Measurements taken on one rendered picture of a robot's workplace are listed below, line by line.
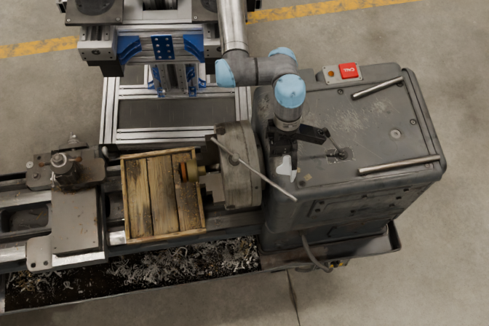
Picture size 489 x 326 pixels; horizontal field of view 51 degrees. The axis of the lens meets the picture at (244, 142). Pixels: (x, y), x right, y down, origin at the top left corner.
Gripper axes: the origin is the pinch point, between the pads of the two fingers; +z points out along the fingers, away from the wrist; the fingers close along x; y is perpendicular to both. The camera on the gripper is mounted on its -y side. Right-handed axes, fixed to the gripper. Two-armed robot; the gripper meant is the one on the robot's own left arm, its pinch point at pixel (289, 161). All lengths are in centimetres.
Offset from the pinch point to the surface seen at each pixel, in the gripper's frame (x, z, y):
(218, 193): -6.7, 26.1, 22.0
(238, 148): -14.2, 10.7, 13.9
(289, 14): -184, 106, -43
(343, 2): -191, 105, -82
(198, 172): -14.7, 24.0, 28.3
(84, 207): -14, 37, 72
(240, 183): -4.5, 17.2, 14.5
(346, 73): -36.5, 4.0, -27.7
